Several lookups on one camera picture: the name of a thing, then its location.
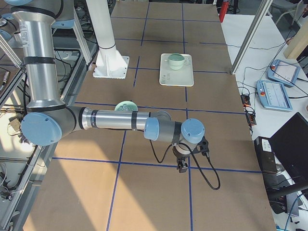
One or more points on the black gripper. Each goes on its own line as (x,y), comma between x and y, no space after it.
(181,159)

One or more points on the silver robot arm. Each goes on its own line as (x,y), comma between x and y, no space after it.
(49,119)

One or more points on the black box with labels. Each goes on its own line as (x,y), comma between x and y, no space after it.
(265,155)

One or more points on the green bowl with ice cubes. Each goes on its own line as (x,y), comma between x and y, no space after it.
(126,106)

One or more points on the pale green serving tray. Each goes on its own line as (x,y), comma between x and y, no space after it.
(182,77)

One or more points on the green bowl on tray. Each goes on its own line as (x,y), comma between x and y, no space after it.
(176,67)

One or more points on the black laptop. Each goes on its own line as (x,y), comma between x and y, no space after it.
(290,145)

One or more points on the blue teach pendant near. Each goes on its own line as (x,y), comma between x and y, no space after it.
(272,95)

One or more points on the blue teach pendant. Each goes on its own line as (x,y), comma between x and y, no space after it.
(272,95)
(283,72)

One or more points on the blue teach pendant far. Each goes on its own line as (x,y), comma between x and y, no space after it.
(283,72)

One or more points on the red cylinder tube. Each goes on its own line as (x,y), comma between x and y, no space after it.
(223,10)

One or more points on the aluminium frame post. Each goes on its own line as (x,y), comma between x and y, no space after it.
(261,13)

